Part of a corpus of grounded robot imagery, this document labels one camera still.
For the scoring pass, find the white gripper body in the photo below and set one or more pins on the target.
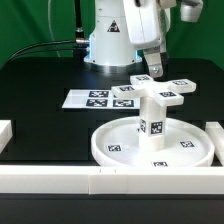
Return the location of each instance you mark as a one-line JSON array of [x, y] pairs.
[[145, 24]]

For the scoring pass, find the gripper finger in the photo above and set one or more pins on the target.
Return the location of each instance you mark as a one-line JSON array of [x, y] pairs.
[[155, 61]]

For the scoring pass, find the white cross table base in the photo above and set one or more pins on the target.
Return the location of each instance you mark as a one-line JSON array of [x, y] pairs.
[[169, 93]]

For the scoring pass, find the white round table top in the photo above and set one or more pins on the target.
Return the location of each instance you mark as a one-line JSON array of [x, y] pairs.
[[116, 143]]

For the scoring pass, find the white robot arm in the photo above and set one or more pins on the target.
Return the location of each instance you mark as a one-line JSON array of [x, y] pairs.
[[125, 26]]

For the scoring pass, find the black pole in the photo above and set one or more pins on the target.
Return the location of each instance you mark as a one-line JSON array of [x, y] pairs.
[[79, 33]]

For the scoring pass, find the white marker sheet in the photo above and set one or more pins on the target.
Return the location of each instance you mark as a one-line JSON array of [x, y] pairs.
[[97, 99]]

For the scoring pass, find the white left fence bar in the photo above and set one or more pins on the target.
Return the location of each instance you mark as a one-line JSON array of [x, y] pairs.
[[5, 133]]

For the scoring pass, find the white front fence bar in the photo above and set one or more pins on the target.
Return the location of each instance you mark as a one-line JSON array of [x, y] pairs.
[[110, 180]]

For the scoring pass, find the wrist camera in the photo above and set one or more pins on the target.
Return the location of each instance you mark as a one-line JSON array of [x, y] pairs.
[[191, 10]]

